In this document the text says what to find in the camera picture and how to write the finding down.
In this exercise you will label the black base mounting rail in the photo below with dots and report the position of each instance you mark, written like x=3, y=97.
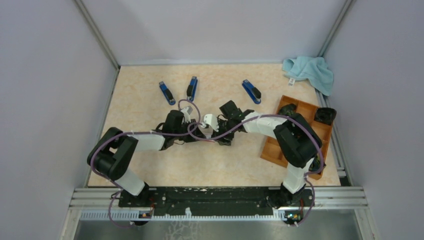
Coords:
x=248, y=201

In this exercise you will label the blue black stapler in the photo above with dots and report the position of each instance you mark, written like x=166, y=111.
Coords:
x=167, y=93
x=191, y=89

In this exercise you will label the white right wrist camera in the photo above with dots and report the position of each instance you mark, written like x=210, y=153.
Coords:
x=210, y=120

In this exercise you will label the red white staple box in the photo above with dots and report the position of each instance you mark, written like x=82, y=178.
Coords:
x=208, y=133

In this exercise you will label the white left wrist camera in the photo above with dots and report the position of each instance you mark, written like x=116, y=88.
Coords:
x=186, y=113

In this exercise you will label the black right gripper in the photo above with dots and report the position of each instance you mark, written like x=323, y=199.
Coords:
x=223, y=141

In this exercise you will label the white cable duct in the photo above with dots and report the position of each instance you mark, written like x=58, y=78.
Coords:
x=138, y=216

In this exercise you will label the brown wooden compartment tray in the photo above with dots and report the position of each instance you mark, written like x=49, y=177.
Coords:
x=272, y=152

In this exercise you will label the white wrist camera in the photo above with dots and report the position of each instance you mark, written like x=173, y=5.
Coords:
x=210, y=120
x=186, y=113

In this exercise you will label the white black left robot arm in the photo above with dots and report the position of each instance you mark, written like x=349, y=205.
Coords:
x=111, y=156

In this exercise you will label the black tape roll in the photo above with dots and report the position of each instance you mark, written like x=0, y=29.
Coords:
x=325, y=115

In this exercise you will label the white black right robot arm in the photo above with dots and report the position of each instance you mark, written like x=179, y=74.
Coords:
x=298, y=142

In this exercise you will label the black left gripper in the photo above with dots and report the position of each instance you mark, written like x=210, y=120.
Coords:
x=198, y=133

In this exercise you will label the light blue cloth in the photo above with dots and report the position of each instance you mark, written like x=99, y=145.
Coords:
x=313, y=69

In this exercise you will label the black item in tray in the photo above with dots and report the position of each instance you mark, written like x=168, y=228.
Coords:
x=287, y=110

